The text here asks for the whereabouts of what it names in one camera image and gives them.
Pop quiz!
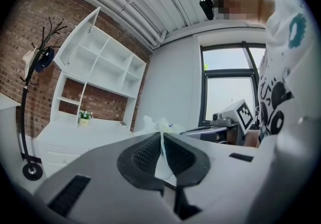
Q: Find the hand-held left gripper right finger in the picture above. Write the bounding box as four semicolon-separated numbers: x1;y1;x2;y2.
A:
164;132;211;189

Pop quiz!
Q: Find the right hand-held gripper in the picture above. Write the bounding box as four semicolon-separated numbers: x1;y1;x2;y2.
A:
210;98;257;136

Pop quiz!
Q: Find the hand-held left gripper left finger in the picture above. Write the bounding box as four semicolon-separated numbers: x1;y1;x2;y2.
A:
116;132;164;191

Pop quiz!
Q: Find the white wooden shelf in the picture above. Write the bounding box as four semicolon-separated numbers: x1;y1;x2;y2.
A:
51;6;147;131

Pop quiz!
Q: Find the person's right forearm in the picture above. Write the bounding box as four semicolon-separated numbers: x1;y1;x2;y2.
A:
243;130;261;148

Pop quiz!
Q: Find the dark framed window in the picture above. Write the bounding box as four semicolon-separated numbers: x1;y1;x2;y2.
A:
200;43;267;122

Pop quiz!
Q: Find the grey desk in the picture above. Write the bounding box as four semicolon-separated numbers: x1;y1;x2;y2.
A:
180;122;245;146

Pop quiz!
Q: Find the person's white printed shirt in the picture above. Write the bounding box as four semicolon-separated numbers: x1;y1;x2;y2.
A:
257;0;317;148

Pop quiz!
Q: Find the white cabinet with drawers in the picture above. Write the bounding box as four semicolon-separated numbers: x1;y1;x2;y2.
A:
35;117;136;179

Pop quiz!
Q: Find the small potted flower plant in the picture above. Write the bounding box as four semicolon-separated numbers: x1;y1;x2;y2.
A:
78;109;94;128

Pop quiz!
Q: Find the black coat rack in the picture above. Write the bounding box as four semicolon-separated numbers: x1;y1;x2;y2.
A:
19;17;68;181

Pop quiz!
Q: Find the dark blue cap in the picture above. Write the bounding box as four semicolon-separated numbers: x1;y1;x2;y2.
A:
34;47;55;73

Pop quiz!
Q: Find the white cloth bag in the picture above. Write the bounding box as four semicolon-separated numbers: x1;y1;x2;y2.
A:
22;47;39;65

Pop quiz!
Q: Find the black head camera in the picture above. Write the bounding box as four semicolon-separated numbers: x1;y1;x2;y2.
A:
199;0;215;21

